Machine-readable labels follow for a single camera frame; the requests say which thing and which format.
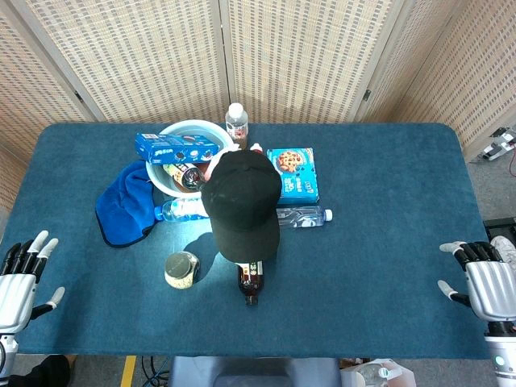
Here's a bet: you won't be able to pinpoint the blue chocolate-chip cookie box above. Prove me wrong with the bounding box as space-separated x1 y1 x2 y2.
266 147 321 205

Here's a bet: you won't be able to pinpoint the black bag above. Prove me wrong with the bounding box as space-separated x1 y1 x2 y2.
7 354 73 387

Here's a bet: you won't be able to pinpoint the blue-capped water bottle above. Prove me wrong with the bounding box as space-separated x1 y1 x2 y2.
154 198 210 223

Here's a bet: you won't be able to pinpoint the clear bottle with brown drink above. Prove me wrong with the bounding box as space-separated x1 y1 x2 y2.
224 102 249 151

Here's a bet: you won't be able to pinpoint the blue Oreo cookie box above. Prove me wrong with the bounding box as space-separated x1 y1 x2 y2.
135 132 221 165

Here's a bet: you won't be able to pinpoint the white plastic basin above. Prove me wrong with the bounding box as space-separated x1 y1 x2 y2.
145 119 235 199

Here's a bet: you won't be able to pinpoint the floor cables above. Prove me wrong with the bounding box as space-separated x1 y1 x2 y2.
140 356 170 387

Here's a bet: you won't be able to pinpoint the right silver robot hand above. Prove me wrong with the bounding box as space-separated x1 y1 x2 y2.
437 240 516 323

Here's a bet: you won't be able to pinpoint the can inside bowl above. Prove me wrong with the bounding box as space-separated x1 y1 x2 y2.
163 162 206 191

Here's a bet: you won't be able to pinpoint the white sneaker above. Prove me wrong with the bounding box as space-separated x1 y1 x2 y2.
490 235 516 270

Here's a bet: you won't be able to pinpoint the black floor stand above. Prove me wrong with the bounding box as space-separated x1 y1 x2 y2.
483 217 516 243

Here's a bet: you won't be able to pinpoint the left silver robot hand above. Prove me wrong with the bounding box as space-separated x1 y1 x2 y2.
0 230 66 334

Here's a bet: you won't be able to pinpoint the clear white-capped water bottle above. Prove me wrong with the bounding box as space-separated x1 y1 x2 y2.
276 206 334 229

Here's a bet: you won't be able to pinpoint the white power strip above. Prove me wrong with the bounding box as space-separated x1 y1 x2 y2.
481 127 516 162

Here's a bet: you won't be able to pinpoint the brown tea bottle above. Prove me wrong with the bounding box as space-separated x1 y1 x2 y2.
235 260 265 306

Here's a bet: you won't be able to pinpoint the black baseball cap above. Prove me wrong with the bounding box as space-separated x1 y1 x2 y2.
200 151 282 264

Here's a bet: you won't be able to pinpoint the blue table cloth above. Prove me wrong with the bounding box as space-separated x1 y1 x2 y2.
0 122 491 360

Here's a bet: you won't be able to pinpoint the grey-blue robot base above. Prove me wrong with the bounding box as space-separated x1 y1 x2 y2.
168 356 342 387

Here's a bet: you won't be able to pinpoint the white box with bottle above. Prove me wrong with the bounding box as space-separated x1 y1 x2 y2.
340 357 416 387

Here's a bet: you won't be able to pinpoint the woven folding screen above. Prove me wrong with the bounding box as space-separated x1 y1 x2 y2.
0 0 516 214

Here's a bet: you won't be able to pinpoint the blue towel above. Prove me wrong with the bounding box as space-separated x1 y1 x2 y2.
95 160 157 248

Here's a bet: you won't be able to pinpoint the black-lidded glass jar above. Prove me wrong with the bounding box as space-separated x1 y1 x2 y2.
164 251 201 289

